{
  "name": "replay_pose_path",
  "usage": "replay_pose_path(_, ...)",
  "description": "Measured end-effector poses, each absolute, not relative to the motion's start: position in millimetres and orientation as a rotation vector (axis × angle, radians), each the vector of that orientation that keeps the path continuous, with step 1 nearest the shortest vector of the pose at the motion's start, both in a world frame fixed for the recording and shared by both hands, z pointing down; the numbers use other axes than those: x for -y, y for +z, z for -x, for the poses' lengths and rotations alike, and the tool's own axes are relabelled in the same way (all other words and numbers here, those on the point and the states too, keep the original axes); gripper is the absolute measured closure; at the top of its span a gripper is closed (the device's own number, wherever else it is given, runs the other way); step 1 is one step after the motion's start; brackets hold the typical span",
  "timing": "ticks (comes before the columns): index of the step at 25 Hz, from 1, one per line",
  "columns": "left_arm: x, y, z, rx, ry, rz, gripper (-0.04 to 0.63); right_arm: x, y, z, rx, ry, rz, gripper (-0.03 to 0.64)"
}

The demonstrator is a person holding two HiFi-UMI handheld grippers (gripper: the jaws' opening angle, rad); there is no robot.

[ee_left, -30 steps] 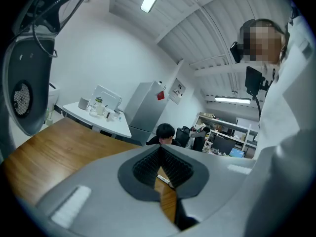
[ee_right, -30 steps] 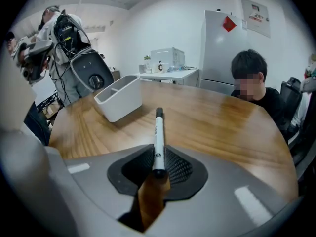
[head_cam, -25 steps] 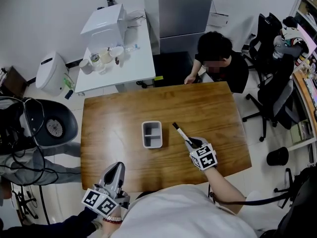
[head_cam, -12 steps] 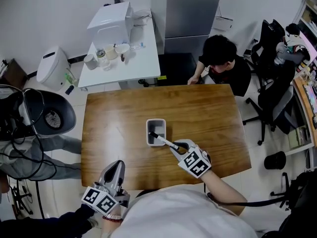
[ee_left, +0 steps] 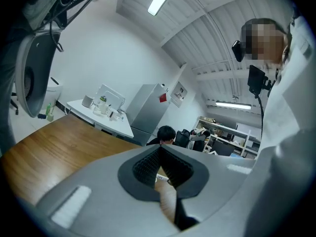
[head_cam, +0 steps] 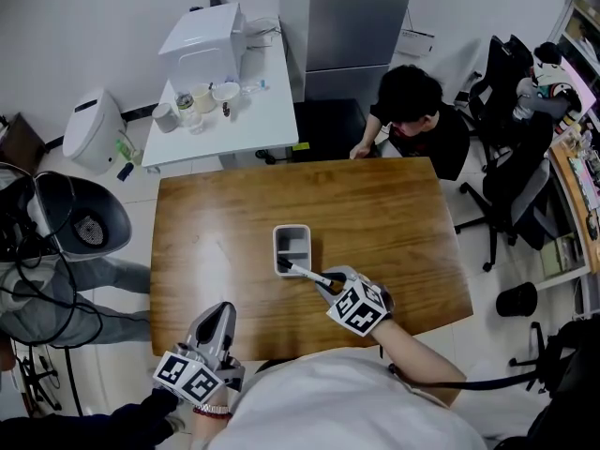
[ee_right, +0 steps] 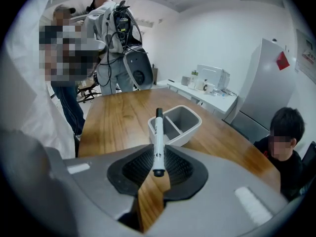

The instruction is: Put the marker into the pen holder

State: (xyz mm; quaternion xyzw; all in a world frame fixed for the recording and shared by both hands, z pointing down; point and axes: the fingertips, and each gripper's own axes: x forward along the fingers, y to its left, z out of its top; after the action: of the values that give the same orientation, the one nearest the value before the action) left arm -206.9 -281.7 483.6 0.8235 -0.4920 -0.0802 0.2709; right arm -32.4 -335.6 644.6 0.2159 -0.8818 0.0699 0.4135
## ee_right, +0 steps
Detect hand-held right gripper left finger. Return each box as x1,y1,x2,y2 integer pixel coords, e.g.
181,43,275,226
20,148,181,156
63,144,155,237

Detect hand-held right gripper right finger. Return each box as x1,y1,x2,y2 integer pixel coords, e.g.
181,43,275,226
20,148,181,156
148,144,289,237

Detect white pen holder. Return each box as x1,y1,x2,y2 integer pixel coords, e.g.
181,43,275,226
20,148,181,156
147,105,202,148

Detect white marker pen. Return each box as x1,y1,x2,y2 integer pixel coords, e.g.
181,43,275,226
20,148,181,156
152,107,167,178

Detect white side table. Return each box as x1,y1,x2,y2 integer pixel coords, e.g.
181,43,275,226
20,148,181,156
158,79,239,123

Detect person's white shirt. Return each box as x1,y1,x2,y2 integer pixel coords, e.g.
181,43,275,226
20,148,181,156
3,0,76,159

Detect silver refrigerator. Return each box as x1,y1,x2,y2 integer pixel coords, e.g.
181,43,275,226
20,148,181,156
229,38,297,143

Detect white countertop appliance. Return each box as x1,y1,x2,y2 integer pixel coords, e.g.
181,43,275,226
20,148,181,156
196,64,231,88

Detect grey hard-shell backpack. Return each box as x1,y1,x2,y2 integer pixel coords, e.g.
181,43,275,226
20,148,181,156
106,0,154,91

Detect red paper decoration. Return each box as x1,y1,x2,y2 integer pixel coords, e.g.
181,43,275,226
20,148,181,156
276,51,290,71

